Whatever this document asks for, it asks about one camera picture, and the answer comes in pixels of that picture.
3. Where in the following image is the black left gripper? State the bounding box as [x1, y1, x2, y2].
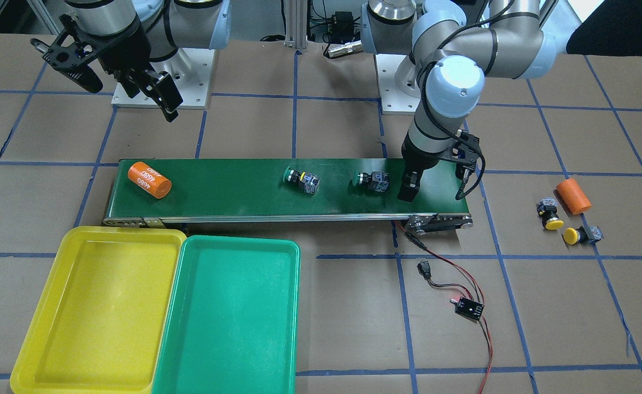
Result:
[398, 131, 483, 204]

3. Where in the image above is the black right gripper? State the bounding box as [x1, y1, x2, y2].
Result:
[44, 14, 183, 123]

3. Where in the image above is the orange cylinder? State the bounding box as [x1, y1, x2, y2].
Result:
[127, 161, 173, 199]
[556, 178, 593, 215]

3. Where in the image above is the yellow push button switch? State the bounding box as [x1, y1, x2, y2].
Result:
[536, 198, 564, 230]

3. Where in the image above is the green push button switch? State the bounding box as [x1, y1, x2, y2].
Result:
[283, 166, 319, 195]

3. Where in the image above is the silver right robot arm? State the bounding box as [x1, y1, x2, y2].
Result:
[30, 1, 231, 122]

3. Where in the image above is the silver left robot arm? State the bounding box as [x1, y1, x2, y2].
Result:
[361, 1, 558, 202]

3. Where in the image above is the green conveyor belt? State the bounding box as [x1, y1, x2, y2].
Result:
[103, 159, 473, 234]

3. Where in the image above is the black motor speed module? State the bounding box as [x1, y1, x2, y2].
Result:
[451, 297, 485, 322]

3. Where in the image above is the yellow plastic tray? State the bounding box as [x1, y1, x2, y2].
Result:
[9, 226, 185, 393]

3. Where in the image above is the green plastic tray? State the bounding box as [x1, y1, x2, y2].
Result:
[153, 235, 301, 393]

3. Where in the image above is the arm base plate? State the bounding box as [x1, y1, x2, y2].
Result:
[111, 48, 218, 109]
[378, 55, 469, 117]

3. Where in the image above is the red black wire harness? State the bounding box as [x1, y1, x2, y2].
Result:
[392, 219, 494, 394]

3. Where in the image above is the aluminium frame post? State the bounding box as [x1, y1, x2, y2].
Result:
[283, 0, 309, 52]

